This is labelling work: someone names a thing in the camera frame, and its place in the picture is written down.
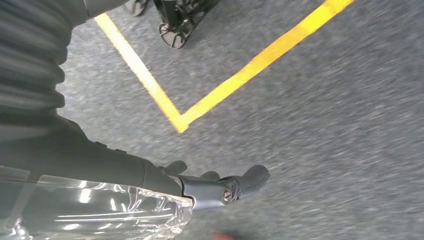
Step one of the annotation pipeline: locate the yellow floor tape square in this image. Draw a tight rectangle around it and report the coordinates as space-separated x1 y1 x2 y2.
94 0 355 134

